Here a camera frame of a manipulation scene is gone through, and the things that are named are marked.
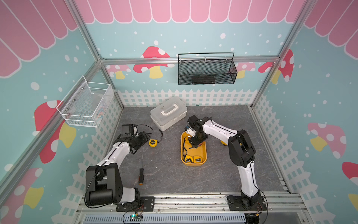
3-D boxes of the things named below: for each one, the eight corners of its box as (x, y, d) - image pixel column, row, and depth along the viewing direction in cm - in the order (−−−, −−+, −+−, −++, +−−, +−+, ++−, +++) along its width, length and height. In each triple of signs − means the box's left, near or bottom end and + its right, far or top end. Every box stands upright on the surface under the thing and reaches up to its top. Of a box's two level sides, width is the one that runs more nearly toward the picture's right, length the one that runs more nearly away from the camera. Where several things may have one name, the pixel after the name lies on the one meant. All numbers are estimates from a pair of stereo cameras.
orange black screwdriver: (139, 185, 82) (138, 184, 80) (140, 156, 94) (139, 155, 92) (143, 185, 83) (142, 183, 81) (143, 156, 94) (143, 154, 92)
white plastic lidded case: (163, 135, 105) (161, 124, 95) (150, 122, 112) (147, 111, 102) (188, 116, 116) (189, 105, 106) (175, 106, 124) (175, 95, 114)
